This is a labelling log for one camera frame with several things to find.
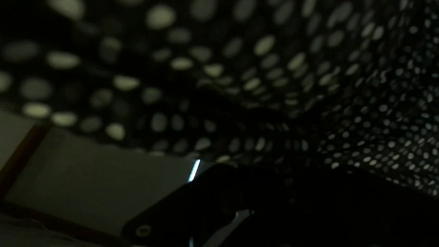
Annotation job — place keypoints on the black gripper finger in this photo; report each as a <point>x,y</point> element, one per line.
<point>201,207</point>

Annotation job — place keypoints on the black white-dotted pillow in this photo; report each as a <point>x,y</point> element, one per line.
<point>337,82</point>

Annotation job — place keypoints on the black grey-spotted bed cover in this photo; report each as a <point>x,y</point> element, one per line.
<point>176,77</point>

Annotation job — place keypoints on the wooden bunk bed frame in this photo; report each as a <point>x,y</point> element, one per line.
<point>9,176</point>

